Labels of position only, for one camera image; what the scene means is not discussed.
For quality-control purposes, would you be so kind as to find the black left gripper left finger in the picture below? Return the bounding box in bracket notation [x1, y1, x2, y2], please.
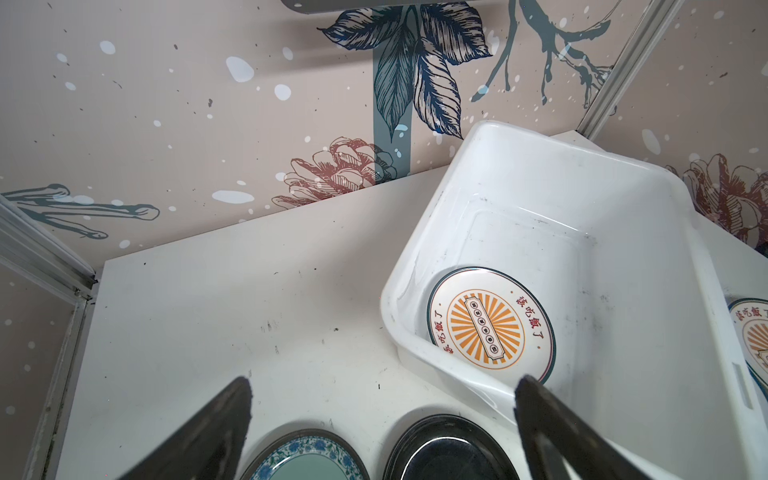
[122, 376, 252, 480]

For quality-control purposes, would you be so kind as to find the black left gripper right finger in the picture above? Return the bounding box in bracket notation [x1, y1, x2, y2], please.
[514, 375, 648, 480]

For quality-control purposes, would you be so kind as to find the orange sunburst plate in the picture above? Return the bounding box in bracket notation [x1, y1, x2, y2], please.
[728, 298, 768, 396]
[426, 266, 557, 383]

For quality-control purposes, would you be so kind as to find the white plastic bin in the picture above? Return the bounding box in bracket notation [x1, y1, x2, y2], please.
[380, 121, 767, 479]

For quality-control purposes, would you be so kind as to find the blue floral green plate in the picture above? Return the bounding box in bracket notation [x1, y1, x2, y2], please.
[240, 429, 370, 480]

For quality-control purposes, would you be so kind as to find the black plate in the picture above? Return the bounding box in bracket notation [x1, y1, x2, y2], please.
[382, 414, 520, 480]

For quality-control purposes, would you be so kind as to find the aluminium frame post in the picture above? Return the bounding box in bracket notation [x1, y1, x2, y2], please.
[1, 197, 98, 304]

